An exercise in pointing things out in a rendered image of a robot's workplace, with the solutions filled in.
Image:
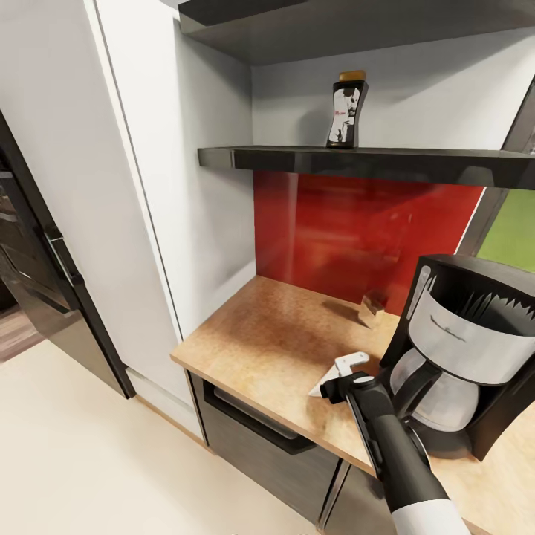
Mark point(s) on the dishwasher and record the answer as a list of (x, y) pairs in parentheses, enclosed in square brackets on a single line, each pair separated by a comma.
[(290, 466)]

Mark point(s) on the cabinet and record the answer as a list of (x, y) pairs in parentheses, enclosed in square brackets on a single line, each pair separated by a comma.
[(79, 333), (354, 503)]

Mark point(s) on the paper coffee filter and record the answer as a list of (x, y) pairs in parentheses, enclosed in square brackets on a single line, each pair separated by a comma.
[(332, 373)]

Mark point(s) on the oven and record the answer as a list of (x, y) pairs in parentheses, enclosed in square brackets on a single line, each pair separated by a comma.
[(26, 249)]

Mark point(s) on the bottle of coffee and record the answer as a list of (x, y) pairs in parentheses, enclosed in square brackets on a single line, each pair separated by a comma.
[(349, 94)]

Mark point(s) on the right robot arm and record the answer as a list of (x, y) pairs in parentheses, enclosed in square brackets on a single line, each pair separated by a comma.
[(416, 498)]

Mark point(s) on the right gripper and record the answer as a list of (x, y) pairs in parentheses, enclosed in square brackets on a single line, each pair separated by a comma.
[(334, 388)]

